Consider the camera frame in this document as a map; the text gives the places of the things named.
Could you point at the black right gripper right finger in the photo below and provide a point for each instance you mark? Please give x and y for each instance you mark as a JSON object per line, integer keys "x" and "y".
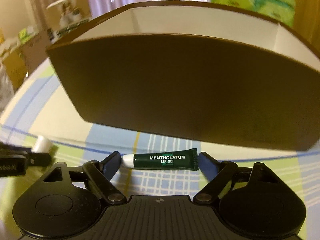
{"x": 219, "y": 176}

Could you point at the brown cardboard box white inside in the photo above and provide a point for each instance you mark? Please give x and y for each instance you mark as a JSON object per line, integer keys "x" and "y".
{"x": 193, "y": 70}

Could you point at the white product box with photo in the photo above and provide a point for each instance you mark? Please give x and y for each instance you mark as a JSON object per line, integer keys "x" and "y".
{"x": 64, "y": 16}

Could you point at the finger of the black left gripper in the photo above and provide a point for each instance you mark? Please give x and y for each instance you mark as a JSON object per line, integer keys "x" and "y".
{"x": 38, "y": 159}

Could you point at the green lip gel tube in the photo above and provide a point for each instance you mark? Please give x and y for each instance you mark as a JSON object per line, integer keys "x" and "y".
{"x": 177, "y": 160}

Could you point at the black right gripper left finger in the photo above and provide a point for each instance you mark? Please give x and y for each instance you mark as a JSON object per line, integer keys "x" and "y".
{"x": 99, "y": 175}

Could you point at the brown cardboard carton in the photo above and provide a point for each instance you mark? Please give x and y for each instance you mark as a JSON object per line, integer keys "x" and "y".
{"x": 21, "y": 59}

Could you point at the small white cylinder bottle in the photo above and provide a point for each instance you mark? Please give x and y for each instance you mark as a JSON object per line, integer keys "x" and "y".
{"x": 42, "y": 145}

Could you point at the crumpled plastic bag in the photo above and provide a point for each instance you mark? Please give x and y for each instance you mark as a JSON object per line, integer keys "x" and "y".
{"x": 6, "y": 88}

